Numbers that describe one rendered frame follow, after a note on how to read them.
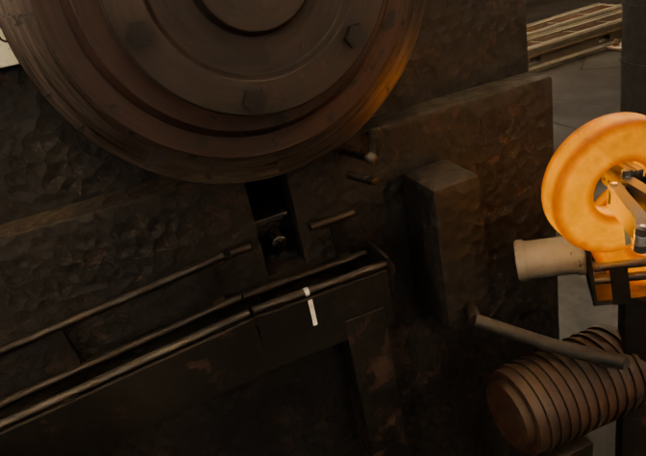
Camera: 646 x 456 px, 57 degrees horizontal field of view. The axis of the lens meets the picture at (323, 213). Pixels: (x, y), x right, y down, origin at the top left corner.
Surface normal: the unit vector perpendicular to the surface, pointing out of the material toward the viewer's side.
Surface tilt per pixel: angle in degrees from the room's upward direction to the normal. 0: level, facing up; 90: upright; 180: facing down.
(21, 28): 90
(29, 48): 90
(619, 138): 93
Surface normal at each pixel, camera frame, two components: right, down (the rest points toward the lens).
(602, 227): 0.15, 0.43
